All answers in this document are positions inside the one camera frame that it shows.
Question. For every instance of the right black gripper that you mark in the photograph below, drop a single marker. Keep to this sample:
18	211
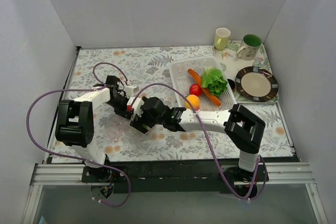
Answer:
142	123

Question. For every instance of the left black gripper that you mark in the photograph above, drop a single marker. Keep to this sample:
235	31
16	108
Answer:
123	111

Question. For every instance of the clear zip top bag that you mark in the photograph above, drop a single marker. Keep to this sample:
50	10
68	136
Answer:
113	129

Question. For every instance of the orange fake fruit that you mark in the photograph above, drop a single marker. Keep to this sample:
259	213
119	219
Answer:
194	101

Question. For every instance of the white plastic basket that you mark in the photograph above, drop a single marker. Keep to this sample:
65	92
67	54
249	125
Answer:
182	81

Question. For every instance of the red fake strawberry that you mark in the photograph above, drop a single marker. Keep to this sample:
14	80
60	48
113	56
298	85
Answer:
195	89

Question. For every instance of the green fake lettuce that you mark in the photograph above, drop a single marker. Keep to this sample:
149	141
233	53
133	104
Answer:
213	79

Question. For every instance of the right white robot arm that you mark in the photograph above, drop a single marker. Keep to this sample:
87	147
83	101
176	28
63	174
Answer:
244	128

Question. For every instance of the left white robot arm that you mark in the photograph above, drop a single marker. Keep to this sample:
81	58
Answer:
75	123

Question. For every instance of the floral table mat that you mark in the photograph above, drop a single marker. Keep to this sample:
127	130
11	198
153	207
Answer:
149	68

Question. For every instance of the small brown cup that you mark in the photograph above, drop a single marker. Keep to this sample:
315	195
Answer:
232	84

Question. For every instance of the yellow green mug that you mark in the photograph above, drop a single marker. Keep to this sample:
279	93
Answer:
221	38

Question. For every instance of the striped rim ceramic plate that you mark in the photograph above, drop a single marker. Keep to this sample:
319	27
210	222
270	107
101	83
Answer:
256	84

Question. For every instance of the floral serving tray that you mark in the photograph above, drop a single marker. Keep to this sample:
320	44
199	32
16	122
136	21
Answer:
231	64

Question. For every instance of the green interior floral mug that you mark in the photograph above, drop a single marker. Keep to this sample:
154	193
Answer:
249	47

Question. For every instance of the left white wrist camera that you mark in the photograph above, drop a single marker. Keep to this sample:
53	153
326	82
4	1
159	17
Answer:
131	90

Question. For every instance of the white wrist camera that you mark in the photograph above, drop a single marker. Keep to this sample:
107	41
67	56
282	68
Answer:
131	90
134	105

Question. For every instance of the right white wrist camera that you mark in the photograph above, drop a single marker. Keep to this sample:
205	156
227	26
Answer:
134	105

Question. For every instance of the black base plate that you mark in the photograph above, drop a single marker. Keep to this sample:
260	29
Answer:
174	176

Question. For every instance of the aluminium frame rail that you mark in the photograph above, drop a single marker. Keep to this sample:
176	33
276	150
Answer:
71	174

